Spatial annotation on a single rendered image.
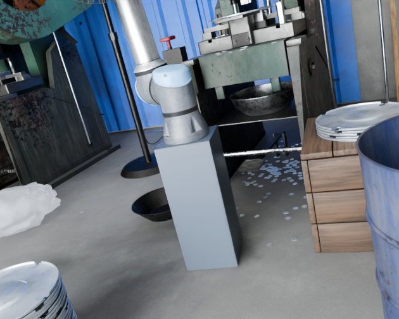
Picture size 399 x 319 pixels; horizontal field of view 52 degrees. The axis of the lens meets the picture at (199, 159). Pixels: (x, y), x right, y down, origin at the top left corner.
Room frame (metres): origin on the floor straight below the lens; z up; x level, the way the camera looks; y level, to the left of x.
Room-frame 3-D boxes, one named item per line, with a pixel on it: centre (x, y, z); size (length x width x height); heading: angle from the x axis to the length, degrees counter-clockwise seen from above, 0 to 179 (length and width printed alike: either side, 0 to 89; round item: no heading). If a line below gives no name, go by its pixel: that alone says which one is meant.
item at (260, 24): (2.02, -0.39, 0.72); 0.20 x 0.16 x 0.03; 62
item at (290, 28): (2.01, -0.39, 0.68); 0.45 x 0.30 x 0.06; 62
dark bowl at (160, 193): (1.77, 0.21, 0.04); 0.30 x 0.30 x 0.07
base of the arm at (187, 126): (1.30, 0.02, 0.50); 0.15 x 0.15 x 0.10
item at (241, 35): (1.86, -0.31, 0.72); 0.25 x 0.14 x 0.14; 152
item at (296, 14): (1.94, -0.54, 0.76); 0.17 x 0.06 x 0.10; 62
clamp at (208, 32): (2.09, -0.24, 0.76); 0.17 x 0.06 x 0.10; 62
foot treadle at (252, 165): (1.90, -0.32, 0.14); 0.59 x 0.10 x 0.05; 152
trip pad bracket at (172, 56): (1.96, 0.00, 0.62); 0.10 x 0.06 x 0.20; 62
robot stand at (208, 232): (1.30, 0.02, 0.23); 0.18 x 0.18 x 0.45; 75
